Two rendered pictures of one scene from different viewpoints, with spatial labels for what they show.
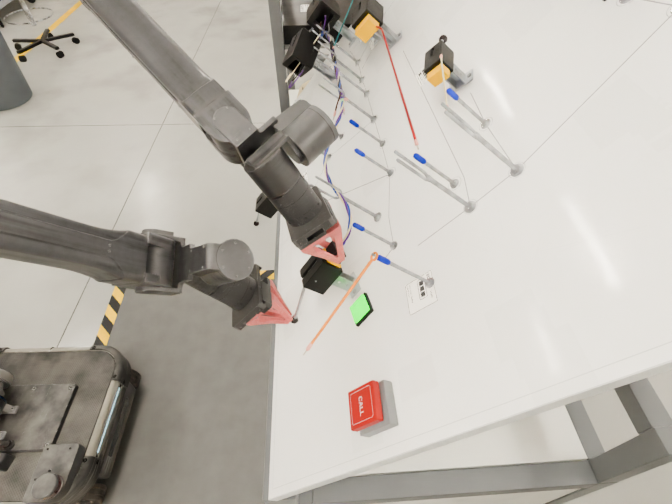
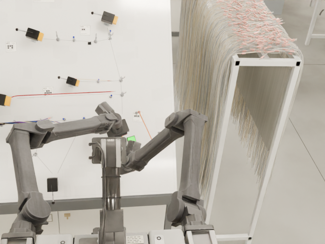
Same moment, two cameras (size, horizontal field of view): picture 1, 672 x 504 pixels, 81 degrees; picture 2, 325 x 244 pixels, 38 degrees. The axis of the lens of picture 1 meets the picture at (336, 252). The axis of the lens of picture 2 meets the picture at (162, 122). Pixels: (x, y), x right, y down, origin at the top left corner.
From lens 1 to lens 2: 2.03 m
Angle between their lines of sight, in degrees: 68
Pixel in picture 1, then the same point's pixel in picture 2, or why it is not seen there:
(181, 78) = (93, 122)
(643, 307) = (163, 73)
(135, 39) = (79, 126)
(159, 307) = not seen: outside the picture
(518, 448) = not seen: hidden behind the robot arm
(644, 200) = (145, 64)
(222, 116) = (109, 117)
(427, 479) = not seen: hidden behind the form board
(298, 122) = (107, 107)
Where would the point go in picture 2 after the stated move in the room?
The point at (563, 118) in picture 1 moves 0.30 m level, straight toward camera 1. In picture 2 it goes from (115, 66) to (169, 83)
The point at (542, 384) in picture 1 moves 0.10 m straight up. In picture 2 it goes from (170, 94) to (171, 77)
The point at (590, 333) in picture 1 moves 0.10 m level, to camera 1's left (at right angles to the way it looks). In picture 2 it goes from (164, 82) to (166, 93)
